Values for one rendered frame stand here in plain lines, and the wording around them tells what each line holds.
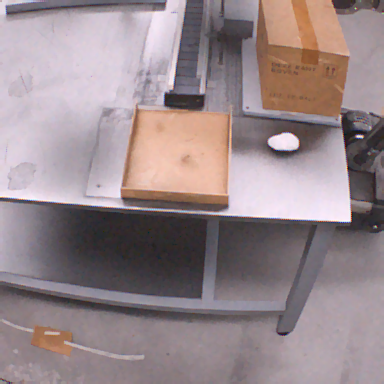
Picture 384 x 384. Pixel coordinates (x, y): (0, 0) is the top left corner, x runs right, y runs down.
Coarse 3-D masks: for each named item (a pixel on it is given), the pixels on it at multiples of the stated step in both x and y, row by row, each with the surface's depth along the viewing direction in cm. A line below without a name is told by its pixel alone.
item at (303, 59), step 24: (264, 0) 179; (288, 0) 180; (312, 0) 182; (264, 24) 174; (288, 24) 172; (312, 24) 173; (336, 24) 175; (264, 48) 177; (288, 48) 166; (312, 48) 166; (336, 48) 167; (264, 72) 179; (288, 72) 174; (312, 72) 173; (336, 72) 172; (264, 96) 183; (288, 96) 182; (312, 96) 181; (336, 96) 180
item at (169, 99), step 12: (180, 0) 216; (204, 48) 199; (204, 60) 195; (168, 72) 191; (204, 72) 192; (204, 84) 189; (168, 96) 187; (180, 96) 187; (192, 96) 186; (204, 96) 187
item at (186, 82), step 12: (192, 0) 216; (192, 12) 211; (192, 24) 206; (192, 36) 202; (180, 48) 198; (192, 48) 198; (180, 60) 195; (192, 60) 195; (180, 72) 191; (192, 72) 191; (180, 84) 188; (192, 84) 188
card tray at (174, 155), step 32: (160, 128) 184; (192, 128) 184; (224, 128) 185; (128, 160) 178; (160, 160) 178; (192, 160) 178; (224, 160) 178; (128, 192) 169; (160, 192) 168; (192, 192) 168; (224, 192) 172
